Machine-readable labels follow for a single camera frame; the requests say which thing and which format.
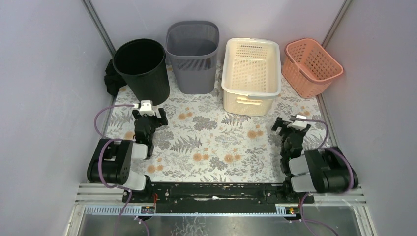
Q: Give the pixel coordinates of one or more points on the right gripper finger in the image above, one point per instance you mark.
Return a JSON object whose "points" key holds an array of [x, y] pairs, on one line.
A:
{"points": [[282, 124], [306, 129]]}

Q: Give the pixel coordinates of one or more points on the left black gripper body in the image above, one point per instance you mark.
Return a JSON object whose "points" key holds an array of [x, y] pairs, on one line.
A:
{"points": [[149, 118]]}

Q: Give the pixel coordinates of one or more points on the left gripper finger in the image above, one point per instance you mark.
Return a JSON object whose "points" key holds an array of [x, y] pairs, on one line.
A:
{"points": [[161, 118], [136, 114]]}

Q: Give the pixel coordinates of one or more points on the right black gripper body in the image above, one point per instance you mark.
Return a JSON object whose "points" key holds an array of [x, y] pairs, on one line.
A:
{"points": [[288, 131]]}

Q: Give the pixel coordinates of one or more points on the cream plastic laundry basket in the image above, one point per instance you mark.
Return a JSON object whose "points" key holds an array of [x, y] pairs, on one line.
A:
{"points": [[241, 105]]}

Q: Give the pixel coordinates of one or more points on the white perforated plastic basket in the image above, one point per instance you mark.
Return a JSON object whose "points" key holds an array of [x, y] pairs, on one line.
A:
{"points": [[252, 67]]}

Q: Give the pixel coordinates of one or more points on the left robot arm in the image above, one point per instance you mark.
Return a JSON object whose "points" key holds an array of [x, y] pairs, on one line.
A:
{"points": [[111, 160]]}

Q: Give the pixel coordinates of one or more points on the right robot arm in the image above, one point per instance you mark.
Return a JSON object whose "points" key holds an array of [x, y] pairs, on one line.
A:
{"points": [[320, 170]]}

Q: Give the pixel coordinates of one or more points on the black cloth in corner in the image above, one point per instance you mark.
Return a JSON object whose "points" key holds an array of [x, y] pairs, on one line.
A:
{"points": [[113, 80]]}

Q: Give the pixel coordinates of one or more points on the floral patterned table mat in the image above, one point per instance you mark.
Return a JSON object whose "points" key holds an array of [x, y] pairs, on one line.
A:
{"points": [[204, 143]]}

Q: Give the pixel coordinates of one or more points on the black round waste bin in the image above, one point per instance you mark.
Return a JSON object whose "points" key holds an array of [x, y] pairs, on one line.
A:
{"points": [[141, 63]]}

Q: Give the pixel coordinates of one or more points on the pink perforated plastic basket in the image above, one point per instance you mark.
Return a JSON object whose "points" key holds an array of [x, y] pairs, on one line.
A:
{"points": [[309, 68]]}

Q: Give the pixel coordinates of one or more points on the grey ribbed waste bin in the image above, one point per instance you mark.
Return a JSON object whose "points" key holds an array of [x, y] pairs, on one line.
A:
{"points": [[192, 48]]}

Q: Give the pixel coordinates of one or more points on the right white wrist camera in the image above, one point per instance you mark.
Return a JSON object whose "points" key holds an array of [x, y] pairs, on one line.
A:
{"points": [[298, 122]]}

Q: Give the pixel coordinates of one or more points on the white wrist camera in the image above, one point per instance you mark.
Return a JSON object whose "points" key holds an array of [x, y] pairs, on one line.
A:
{"points": [[298, 122], [145, 108]]}

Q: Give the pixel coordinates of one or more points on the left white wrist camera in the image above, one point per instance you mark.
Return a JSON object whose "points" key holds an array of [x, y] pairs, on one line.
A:
{"points": [[145, 108]]}

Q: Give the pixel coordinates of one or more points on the aluminium frame rail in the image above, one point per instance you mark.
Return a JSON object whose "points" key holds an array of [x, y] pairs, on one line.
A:
{"points": [[101, 200]]}

